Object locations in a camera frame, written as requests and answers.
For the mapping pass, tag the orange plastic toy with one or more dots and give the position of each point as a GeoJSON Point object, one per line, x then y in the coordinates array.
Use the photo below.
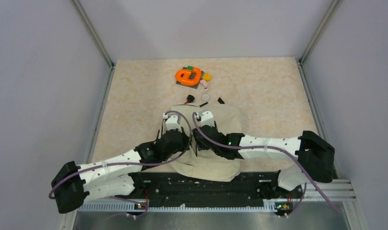
{"type": "Point", "coordinates": [185, 74]}

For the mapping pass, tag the aluminium frame rail left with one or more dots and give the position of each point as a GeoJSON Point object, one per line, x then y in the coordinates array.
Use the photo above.
{"type": "Point", "coordinates": [90, 68]}

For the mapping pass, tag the red black stamp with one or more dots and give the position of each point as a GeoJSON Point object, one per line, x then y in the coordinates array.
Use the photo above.
{"type": "Point", "coordinates": [189, 99]}

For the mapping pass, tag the aluminium frame rail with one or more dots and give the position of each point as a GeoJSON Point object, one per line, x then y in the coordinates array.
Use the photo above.
{"type": "Point", "coordinates": [90, 68]}
{"type": "Point", "coordinates": [312, 81]}

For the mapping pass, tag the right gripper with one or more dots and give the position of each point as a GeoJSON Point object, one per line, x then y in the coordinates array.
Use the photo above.
{"type": "Point", "coordinates": [199, 144]}

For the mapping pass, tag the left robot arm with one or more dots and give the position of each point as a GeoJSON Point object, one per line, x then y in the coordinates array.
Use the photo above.
{"type": "Point", "coordinates": [75, 184]}

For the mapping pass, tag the aluminium frame rail right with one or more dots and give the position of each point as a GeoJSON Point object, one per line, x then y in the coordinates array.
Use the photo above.
{"type": "Point", "coordinates": [312, 81]}

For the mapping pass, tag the yellow toy block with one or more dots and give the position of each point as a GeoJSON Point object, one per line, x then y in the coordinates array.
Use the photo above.
{"type": "Point", "coordinates": [206, 77]}

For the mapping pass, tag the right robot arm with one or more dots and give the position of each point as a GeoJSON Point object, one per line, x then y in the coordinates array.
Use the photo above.
{"type": "Point", "coordinates": [313, 157]}

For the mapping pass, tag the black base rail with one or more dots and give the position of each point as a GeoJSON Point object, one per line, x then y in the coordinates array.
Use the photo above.
{"type": "Point", "coordinates": [248, 189]}

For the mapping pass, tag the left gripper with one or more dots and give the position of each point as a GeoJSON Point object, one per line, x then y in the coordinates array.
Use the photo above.
{"type": "Point", "coordinates": [184, 139]}

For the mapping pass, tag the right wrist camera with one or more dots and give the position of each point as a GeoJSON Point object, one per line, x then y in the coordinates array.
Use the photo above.
{"type": "Point", "coordinates": [205, 118]}

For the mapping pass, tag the pink white eraser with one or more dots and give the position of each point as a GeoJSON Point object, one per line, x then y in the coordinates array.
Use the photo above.
{"type": "Point", "coordinates": [204, 84]}

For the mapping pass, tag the grey toy base plate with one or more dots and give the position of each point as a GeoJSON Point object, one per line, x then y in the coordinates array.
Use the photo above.
{"type": "Point", "coordinates": [191, 83]}

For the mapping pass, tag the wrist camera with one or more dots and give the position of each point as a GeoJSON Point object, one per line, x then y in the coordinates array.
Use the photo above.
{"type": "Point", "coordinates": [205, 118]}
{"type": "Point", "coordinates": [172, 121]}

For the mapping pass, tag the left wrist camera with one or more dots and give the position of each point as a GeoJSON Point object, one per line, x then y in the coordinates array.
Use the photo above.
{"type": "Point", "coordinates": [172, 121]}

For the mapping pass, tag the cream canvas backpack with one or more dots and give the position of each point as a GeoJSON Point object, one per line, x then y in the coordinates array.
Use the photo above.
{"type": "Point", "coordinates": [205, 164]}

